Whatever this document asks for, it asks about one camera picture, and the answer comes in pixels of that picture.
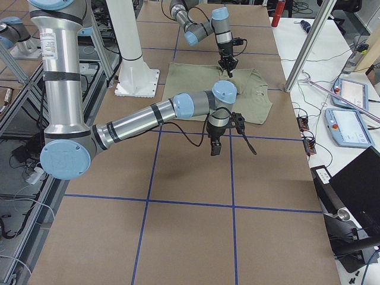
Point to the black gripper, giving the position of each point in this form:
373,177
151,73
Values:
214,132
225,48

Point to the olive green long-sleeve shirt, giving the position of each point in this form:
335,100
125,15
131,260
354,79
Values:
252,99

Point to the white pedestal column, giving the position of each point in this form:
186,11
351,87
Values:
124,24

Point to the lower teach pendant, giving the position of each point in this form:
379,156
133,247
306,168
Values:
347,128

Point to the teach pendant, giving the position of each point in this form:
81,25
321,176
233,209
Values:
347,128
352,91

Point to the red bottle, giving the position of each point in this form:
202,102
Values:
278,12

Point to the upper teach pendant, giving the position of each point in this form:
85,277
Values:
352,91

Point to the black laptop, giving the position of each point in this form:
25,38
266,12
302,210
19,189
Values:
357,186

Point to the orange circuit board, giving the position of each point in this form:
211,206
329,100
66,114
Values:
303,123
309,146

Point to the orange circuit board lower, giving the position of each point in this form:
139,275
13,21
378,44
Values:
309,146

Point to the dark blue tool on table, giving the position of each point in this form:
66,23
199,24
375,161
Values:
306,26

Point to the aluminium frame post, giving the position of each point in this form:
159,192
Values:
318,23

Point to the white metal pedestal base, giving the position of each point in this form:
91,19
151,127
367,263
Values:
135,82

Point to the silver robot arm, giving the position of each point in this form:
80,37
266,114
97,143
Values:
71,144
217,24

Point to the orange circuit board upper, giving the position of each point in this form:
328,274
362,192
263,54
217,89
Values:
303,123

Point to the black stand with metal cup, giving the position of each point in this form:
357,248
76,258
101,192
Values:
350,244

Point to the grey robot joint background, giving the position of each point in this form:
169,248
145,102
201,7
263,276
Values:
17,39

